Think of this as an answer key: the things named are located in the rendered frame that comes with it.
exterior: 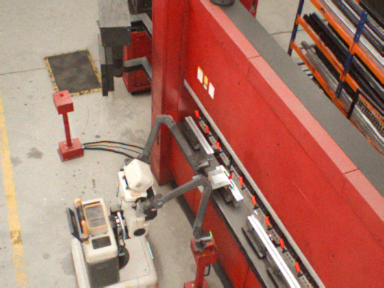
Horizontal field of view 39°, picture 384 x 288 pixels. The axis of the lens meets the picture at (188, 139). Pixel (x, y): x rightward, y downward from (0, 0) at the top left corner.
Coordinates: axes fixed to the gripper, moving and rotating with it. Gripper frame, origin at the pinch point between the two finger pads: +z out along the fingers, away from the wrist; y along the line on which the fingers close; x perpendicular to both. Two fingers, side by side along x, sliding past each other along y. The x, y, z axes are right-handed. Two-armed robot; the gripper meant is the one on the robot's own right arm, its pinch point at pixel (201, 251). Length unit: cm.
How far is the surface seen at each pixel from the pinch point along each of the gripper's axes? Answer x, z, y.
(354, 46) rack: 151, -8, 206
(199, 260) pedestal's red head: -4.6, 3.8, -4.1
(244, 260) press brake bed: -13.3, 12.9, 28.7
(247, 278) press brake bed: -21.3, 25.6, 26.6
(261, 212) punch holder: -6, -32, 50
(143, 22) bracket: 184, -90, 18
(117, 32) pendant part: 146, -115, -6
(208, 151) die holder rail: 86, -9, 34
